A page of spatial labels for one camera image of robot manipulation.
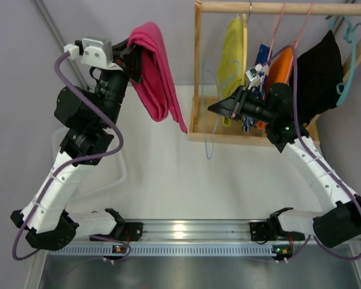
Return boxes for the yellow-green trousers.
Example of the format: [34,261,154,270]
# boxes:
[216,16,246,126]

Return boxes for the light blue wire hanger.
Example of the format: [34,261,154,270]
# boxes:
[201,58,241,160]

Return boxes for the pink trousers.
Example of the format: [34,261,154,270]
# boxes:
[128,22,188,134]

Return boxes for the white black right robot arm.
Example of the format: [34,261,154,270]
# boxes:
[208,83,361,248]

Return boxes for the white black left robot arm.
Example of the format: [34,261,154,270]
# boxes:
[10,37,143,250]

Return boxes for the orange trousers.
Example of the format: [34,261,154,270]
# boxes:
[256,48,294,119]

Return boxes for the blue patterned trousers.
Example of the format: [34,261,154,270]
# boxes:
[242,44,270,132]

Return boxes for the black trousers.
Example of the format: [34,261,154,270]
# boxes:
[297,30,343,124]

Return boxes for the teal plastic hanger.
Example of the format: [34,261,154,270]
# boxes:
[326,13,361,107]

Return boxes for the wooden clothes rack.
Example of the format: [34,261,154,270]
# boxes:
[188,1,361,146]

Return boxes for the white plastic laundry basket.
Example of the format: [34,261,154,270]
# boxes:
[52,127,127,200]

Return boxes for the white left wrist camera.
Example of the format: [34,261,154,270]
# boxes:
[64,37,116,70]

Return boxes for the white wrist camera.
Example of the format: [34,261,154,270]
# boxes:
[64,37,116,70]
[245,64,264,90]

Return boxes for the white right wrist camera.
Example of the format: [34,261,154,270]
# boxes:
[245,64,264,90]

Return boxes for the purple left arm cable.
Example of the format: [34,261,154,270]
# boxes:
[11,52,124,261]

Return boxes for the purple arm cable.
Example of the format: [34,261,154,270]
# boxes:
[263,45,361,261]
[11,52,124,261]

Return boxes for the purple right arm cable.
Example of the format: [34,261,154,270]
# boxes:
[263,45,361,261]

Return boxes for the pink wire hanger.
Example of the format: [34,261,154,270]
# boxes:
[294,2,314,49]
[260,2,286,99]

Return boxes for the aluminium mounting rail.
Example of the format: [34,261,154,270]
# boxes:
[66,218,361,243]

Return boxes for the grey slotted cable duct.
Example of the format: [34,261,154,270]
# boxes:
[49,244,291,257]

